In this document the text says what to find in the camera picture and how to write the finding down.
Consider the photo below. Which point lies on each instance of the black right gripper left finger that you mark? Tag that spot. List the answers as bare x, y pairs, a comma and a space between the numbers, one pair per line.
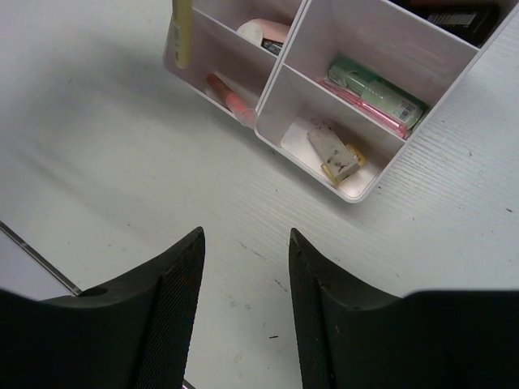
133, 331

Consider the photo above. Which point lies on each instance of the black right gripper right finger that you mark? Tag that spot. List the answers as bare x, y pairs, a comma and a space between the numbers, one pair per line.
353, 335

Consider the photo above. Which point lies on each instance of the grey eraser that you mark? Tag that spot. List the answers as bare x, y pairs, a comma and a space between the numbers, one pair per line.
324, 139

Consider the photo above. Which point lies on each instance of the pink highlighter pen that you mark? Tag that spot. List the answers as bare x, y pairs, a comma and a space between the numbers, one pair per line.
395, 125

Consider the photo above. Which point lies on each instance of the mint green correction tape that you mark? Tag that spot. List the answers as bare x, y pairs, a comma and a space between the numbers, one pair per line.
376, 90

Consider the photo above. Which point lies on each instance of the orange pink pen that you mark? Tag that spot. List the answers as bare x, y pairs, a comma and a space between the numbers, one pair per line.
245, 114

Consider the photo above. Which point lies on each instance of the pink mini stapler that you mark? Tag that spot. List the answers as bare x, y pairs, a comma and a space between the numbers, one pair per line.
264, 33

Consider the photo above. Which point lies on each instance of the yellow pen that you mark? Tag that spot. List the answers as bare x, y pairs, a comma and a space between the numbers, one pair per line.
182, 30

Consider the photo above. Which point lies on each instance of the white left organizer tray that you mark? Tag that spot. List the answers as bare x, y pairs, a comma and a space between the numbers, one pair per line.
216, 48

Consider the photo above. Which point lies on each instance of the white organizer tray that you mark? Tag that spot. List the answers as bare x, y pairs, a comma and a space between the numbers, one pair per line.
216, 48
382, 36

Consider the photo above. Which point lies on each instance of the white right organizer tray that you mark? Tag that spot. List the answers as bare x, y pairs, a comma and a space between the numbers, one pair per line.
382, 36

